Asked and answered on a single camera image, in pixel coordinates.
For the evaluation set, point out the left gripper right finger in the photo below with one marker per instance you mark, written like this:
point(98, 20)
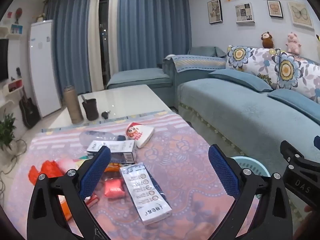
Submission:
point(272, 218)

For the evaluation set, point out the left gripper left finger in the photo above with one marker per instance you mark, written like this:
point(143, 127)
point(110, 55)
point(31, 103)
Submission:
point(45, 216)

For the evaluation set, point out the colourful card box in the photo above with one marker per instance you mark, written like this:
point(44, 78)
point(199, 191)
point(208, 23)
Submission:
point(92, 200)

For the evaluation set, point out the light blue trash basket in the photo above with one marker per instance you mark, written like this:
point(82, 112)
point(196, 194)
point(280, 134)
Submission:
point(255, 166)

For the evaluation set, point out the person's right hand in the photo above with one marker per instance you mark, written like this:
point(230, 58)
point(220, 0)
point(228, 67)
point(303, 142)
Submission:
point(309, 227)

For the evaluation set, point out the pink tissue pack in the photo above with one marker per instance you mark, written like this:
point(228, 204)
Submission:
point(114, 189)

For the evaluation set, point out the orange snack bag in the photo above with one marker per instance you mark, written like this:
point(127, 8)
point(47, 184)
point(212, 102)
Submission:
point(113, 167)

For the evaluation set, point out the blue sofa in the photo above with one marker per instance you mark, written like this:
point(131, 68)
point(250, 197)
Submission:
point(238, 119)

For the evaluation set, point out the green potted plant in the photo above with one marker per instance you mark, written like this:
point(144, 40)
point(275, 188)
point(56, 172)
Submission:
point(7, 137)

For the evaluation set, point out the blue sofa pillow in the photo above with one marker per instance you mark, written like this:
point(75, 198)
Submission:
point(244, 79)

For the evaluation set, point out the blue white milk carton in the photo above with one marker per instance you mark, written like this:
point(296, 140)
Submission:
point(122, 152)

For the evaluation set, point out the black guitar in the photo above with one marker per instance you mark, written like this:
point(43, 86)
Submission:
point(30, 113)

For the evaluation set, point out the floral sofa cushion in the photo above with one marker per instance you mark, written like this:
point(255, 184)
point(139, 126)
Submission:
point(281, 70)

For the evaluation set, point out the tall brown thermos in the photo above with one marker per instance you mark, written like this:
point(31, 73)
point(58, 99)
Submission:
point(71, 100)

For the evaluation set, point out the pink floral table cloth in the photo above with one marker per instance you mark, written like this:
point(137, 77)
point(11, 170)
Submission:
point(177, 158)

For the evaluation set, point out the black car key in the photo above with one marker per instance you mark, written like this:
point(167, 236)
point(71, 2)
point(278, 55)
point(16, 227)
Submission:
point(105, 114)

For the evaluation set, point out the dark brown cup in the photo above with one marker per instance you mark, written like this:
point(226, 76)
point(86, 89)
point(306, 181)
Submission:
point(90, 107)

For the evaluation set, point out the panda paper cup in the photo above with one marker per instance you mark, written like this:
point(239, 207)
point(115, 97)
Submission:
point(140, 133)

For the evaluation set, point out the pink pig plush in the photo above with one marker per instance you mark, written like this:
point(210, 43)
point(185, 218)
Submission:
point(293, 44)

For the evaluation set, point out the brown monkey plush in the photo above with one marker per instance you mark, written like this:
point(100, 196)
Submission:
point(267, 40)

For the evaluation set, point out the white coffee table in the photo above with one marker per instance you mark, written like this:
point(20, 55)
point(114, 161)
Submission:
point(126, 101)

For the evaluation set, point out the white refrigerator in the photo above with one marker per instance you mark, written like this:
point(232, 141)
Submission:
point(42, 68)

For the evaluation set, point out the white canvas picture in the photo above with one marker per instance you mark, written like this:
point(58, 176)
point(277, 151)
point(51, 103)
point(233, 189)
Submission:
point(244, 13)

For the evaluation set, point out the black framed flower picture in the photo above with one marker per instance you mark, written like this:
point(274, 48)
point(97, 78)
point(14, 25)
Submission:
point(214, 11)

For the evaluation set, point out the black television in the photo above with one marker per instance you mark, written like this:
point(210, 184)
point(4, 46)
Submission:
point(4, 43)

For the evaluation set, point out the blue curtain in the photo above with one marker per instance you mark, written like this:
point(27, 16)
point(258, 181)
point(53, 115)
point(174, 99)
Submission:
point(141, 33)

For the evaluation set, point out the white wall shelf unit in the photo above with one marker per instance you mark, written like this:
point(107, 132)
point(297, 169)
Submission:
point(10, 87)

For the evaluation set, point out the crown picture frame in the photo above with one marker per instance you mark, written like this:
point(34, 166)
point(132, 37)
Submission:
point(274, 9)

